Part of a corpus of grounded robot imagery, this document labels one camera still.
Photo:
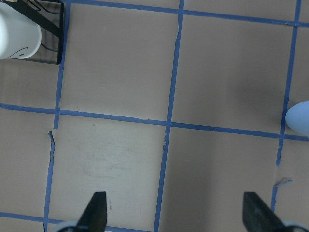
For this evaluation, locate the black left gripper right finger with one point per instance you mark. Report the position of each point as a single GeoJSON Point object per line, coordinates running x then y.
{"type": "Point", "coordinates": [257, 216]}

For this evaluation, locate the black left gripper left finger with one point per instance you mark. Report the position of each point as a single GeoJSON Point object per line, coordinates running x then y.
{"type": "Point", "coordinates": [94, 217]}

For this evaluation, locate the light blue plastic cup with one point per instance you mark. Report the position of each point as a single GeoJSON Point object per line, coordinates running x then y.
{"type": "Point", "coordinates": [297, 118]}

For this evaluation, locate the white mug near rack end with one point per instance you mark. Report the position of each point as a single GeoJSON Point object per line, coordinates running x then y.
{"type": "Point", "coordinates": [20, 37]}

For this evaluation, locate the black wire mug rack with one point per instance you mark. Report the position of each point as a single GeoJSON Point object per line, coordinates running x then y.
{"type": "Point", "coordinates": [50, 16]}

